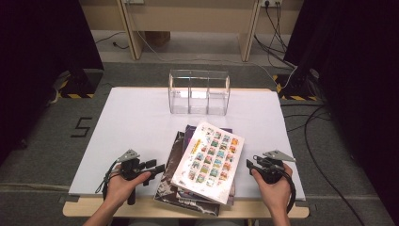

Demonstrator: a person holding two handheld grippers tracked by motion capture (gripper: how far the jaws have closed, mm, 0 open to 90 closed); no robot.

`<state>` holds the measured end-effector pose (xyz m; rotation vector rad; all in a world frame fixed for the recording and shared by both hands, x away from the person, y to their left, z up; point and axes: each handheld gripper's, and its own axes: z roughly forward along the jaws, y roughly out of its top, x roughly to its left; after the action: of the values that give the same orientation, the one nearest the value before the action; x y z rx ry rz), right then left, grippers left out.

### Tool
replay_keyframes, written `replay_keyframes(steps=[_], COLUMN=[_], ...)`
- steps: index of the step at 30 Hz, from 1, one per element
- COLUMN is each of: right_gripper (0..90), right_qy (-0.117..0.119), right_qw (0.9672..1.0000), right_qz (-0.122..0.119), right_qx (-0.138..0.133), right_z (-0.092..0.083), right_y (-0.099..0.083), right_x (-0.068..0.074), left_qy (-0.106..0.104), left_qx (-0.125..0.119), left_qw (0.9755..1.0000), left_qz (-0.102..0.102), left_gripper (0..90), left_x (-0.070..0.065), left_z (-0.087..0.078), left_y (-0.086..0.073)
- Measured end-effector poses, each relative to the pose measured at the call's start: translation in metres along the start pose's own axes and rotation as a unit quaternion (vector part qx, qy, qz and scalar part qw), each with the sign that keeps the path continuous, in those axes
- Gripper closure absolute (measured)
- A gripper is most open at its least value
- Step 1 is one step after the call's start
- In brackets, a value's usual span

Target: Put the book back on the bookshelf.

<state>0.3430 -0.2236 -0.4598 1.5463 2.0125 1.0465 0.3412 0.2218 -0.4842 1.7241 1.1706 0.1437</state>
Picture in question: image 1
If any person's right hand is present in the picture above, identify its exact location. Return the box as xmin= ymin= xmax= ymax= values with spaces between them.
xmin=251 ymin=163 xmax=295 ymax=215

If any long black floor cable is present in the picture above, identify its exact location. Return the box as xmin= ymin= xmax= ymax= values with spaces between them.
xmin=303 ymin=105 xmax=366 ymax=226

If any black cable bundle from socket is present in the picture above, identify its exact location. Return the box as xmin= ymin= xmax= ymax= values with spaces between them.
xmin=253 ymin=3 xmax=298 ymax=71

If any black floor cable with plug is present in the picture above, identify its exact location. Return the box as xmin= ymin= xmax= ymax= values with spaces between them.
xmin=94 ymin=30 xmax=130 ymax=51

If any clear acrylic file holder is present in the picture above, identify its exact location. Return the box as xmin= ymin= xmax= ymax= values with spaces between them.
xmin=168 ymin=69 xmax=231 ymax=117

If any brown cardboard box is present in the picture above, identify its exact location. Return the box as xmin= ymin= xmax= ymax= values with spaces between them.
xmin=144 ymin=30 xmax=172 ymax=47

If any black book with red print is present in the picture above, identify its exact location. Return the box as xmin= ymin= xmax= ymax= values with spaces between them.
xmin=153 ymin=131 xmax=220 ymax=217

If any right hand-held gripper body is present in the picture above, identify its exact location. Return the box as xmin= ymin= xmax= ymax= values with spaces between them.
xmin=251 ymin=150 xmax=296 ymax=185

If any black curtain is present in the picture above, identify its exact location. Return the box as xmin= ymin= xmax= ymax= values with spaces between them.
xmin=283 ymin=0 xmax=399 ymax=222
xmin=0 ymin=0 xmax=104 ymax=164

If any black stand base hazard tape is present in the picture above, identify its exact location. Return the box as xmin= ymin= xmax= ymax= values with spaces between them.
xmin=272 ymin=67 xmax=321 ymax=102
xmin=57 ymin=69 xmax=104 ymax=100

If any white book with picture grid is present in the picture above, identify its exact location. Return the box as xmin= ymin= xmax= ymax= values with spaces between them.
xmin=170 ymin=121 xmax=246 ymax=205

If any thin black floor cable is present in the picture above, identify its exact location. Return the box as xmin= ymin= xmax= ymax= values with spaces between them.
xmin=280 ymin=103 xmax=332 ymax=133

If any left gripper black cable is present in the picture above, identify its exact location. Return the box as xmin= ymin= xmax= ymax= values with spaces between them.
xmin=95 ymin=159 xmax=122 ymax=202

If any white board sheet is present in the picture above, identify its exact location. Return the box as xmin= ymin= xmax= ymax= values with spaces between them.
xmin=68 ymin=87 xmax=307 ymax=202

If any person's left hand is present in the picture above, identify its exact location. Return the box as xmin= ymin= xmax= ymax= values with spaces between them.
xmin=104 ymin=170 xmax=152 ymax=208

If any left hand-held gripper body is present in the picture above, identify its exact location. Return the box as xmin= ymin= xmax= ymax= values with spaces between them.
xmin=117 ymin=149 xmax=153 ymax=205

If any beige wooden desk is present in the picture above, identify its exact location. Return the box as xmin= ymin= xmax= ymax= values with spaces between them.
xmin=78 ymin=0 xmax=304 ymax=62

